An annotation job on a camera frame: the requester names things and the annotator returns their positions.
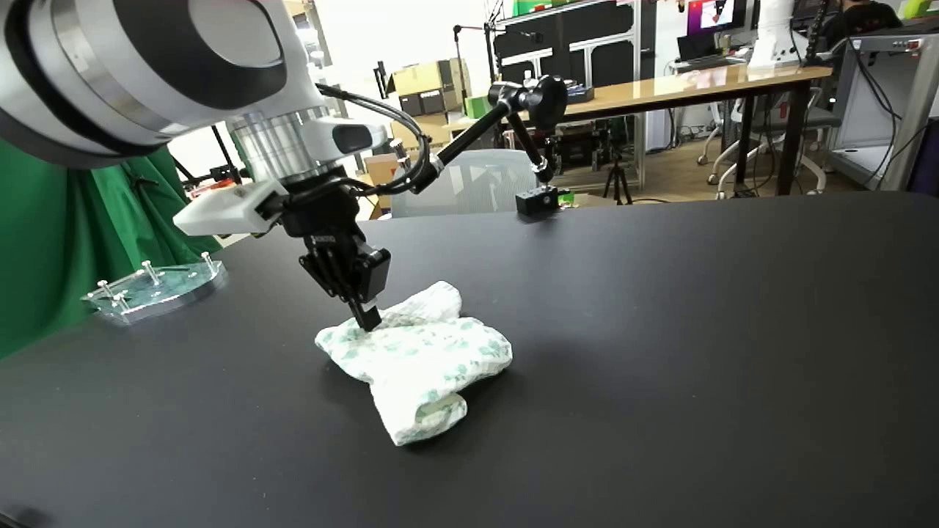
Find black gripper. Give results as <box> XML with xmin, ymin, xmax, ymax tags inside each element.
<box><xmin>278</xmin><ymin>170</ymin><xmax>395</xmax><ymax>333</ymax></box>

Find white towel with green print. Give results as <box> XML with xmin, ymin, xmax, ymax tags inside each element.
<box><xmin>312</xmin><ymin>277</ymin><xmax>517</xmax><ymax>452</ymax></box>

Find black clamp-on articulated stand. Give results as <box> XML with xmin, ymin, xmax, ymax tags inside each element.
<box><xmin>429</xmin><ymin>72</ymin><xmax>580</xmax><ymax>222</ymax></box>

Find stacked cardboard boxes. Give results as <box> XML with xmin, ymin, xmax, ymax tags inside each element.
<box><xmin>386</xmin><ymin>56</ymin><xmax>476</xmax><ymax>123</ymax></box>

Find clear acrylic plate with standoffs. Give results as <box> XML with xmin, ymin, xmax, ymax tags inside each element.
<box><xmin>80</xmin><ymin>248</ymin><xmax>228</xmax><ymax>327</ymax></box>

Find small black tripod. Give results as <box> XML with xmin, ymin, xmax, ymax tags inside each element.
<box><xmin>598</xmin><ymin>156</ymin><xmax>637</xmax><ymax>208</ymax></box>

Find green cloth backdrop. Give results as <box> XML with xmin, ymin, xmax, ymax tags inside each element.
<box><xmin>0</xmin><ymin>138</ymin><xmax>200</xmax><ymax>364</ymax></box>

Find long wooden desk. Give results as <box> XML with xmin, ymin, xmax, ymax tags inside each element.
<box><xmin>561</xmin><ymin>62</ymin><xmax>835</xmax><ymax>198</ymax></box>

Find white upright appliance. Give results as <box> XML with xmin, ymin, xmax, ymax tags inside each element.
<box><xmin>747</xmin><ymin>0</ymin><xmax>799</xmax><ymax>69</ymax></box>

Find white equipment cabinet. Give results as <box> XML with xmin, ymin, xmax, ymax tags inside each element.
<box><xmin>829</xmin><ymin>26</ymin><xmax>939</xmax><ymax>192</ymax></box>

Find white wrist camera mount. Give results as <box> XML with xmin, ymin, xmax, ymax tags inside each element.
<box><xmin>169</xmin><ymin>188</ymin><xmax>288</xmax><ymax>241</ymax></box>

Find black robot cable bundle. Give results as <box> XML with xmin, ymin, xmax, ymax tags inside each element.
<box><xmin>313</xmin><ymin>79</ymin><xmax>439</xmax><ymax>198</ymax></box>

